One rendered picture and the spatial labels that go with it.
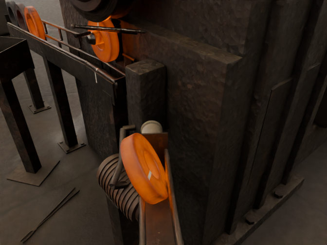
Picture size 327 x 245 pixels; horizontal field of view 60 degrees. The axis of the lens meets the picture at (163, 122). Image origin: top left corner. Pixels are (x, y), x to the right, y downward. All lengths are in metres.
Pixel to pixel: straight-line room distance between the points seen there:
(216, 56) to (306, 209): 1.06
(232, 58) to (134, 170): 0.35
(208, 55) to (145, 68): 0.19
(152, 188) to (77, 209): 0.96
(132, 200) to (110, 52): 0.47
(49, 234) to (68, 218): 0.10
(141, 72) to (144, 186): 0.35
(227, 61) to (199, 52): 0.09
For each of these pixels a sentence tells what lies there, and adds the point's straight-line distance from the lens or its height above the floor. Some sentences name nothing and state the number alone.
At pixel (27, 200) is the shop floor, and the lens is 1.62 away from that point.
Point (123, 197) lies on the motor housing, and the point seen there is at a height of 0.51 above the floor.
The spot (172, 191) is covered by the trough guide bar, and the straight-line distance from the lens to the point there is 0.59.
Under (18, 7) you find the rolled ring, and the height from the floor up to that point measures 0.75.
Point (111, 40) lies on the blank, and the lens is 0.94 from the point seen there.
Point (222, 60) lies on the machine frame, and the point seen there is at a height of 0.87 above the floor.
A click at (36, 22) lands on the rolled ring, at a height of 0.73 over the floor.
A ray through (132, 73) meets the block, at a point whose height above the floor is 0.79.
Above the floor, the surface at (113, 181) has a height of 0.56.
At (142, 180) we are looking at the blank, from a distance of 0.55.
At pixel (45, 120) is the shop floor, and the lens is 2.13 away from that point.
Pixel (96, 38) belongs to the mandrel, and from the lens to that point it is 0.98.
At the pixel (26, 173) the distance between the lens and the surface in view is 1.75.
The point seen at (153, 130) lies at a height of 0.70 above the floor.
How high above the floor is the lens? 1.14
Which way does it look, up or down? 36 degrees down
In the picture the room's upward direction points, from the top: straight up
